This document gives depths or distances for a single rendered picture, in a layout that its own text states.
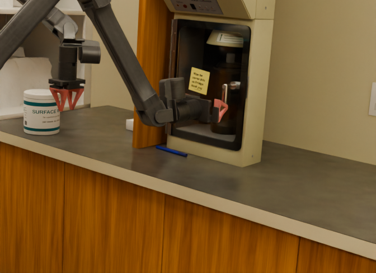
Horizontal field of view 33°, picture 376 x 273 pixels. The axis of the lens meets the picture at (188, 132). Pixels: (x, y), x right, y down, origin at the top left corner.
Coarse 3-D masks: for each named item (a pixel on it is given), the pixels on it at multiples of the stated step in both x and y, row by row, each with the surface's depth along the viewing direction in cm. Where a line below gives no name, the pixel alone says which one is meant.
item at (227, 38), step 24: (192, 24) 207; (216, 24) 201; (192, 48) 208; (216, 48) 202; (240, 48) 197; (216, 72) 204; (240, 72) 198; (216, 96) 205; (240, 96) 199; (192, 120) 212; (240, 120) 200; (216, 144) 207; (240, 144) 202
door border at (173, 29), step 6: (174, 24) 212; (174, 30) 212; (174, 36) 212; (174, 42) 213; (174, 48) 213; (174, 54) 213; (174, 60) 214; (174, 66) 214; (174, 72) 214; (168, 126) 219; (168, 132) 219
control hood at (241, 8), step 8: (168, 0) 205; (224, 0) 190; (232, 0) 188; (240, 0) 186; (248, 0) 189; (168, 8) 209; (224, 8) 194; (232, 8) 192; (240, 8) 190; (248, 8) 189; (224, 16) 197; (232, 16) 195; (240, 16) 193; (248, 16) 191
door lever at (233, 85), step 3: (225, 84) 196; (228, 84) 197; (231, 84) 198; (234, 84) 199; (222, 87) 196; (225, 87) 196; (228, 87) 197; (231, 87) 199; (234, 87) 200; (222, 90) 197; (225, 90) 196; (222, 93) 197; (225, 93) 196; (222, 96) 197; (225, 96) 197; (222, 99) 197; (225, 99) 197; (225, 102) 197; (222, 108) 198; (225, 111) 198
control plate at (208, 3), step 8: (176, 0) 203; (184, 0) 201; (192, 0) 198; (200, 0) 196; (208, 0) 194; (216, 0) 192; (176, 8) 207; (184, 8) 204; (200, 8) 200; (208, 8) 198; (216, 8) 196
